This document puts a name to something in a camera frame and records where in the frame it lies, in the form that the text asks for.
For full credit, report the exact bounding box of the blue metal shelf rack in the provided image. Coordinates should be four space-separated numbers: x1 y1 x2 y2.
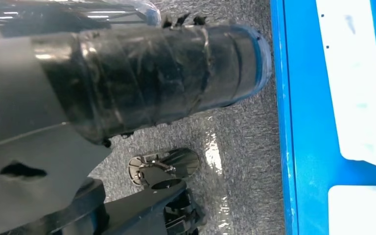
269 0 376 235

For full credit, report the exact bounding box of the shiny clear floor tape strip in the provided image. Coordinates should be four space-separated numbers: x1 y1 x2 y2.
203 129 232 235

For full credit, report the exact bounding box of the black support frame bar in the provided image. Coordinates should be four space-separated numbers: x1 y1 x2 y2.
103 179 209 235

